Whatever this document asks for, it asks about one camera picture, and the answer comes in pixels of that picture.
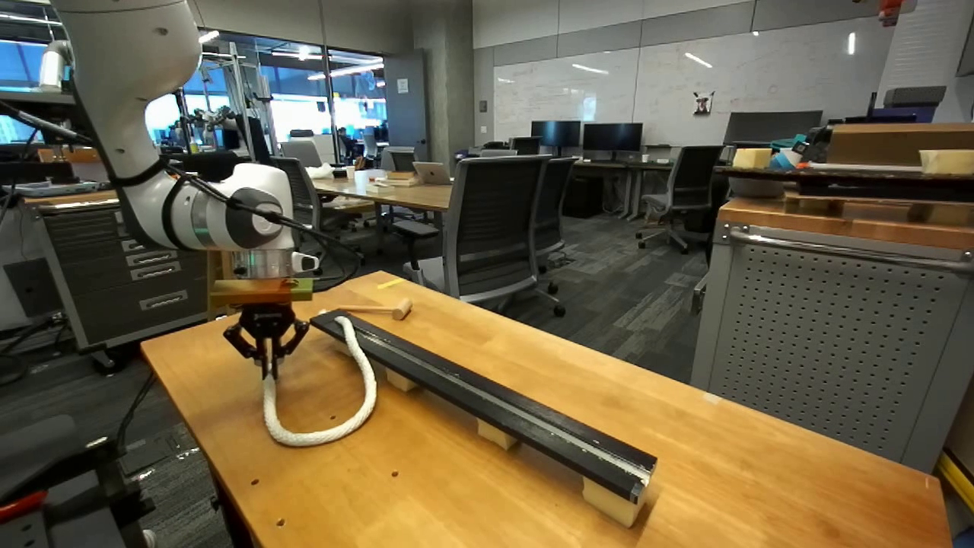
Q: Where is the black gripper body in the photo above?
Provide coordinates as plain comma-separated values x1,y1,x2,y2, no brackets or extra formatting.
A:
237,302,303,339

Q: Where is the white rope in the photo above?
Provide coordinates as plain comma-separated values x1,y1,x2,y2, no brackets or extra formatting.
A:
258,314,384,449

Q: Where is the small wooden support block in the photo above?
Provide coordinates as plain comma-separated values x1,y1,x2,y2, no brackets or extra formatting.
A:
380,366,420,395
472,416,522,452

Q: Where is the long black block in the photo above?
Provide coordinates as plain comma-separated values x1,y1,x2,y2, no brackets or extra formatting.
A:
306,307,661,504

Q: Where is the large wooden support block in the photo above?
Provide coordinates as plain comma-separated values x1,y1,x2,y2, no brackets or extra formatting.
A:
577,473,652,530

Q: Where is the small wooden mallet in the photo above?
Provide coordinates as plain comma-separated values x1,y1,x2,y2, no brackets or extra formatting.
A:
325,294,418,322

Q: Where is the dark office chair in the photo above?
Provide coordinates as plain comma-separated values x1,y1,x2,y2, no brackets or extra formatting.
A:
286,159,378,279

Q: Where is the grey drawer cabinet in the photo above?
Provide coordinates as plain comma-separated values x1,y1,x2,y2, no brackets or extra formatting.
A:
25,190,221,352

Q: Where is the wooden meeting table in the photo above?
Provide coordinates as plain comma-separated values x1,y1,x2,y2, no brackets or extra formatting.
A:
306,164,453,217

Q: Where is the grey mesh office chair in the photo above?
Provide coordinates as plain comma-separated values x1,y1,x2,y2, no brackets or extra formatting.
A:
437,151,570,322

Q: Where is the black computer monitor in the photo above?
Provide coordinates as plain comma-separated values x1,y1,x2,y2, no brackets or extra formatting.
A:
530,117,585,156
580,117,646,159

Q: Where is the black office chair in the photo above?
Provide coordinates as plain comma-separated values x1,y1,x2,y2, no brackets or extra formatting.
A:
637,142,723,254

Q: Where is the beige tape roll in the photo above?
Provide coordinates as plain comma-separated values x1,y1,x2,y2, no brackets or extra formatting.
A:
730,146,774,174

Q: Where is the large dark display screen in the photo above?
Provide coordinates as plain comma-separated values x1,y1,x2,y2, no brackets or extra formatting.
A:
720,105,826,149

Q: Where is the blue tool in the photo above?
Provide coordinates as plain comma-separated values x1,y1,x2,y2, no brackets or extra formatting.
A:
766,130,832,174

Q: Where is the black shelf tray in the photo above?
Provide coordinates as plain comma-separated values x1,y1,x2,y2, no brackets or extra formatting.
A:
713,160,974,204

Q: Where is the wooden box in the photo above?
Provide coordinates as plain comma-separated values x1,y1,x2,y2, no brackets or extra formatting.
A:
823,117,974,167

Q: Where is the cream tape roll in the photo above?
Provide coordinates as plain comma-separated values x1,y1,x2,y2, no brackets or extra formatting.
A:
917,146,974,176

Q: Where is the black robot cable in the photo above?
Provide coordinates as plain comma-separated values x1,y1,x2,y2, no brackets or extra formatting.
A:
164,149,327,245

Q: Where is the red handled tool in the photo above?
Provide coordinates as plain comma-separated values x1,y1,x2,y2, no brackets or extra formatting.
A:
0,490,49,526

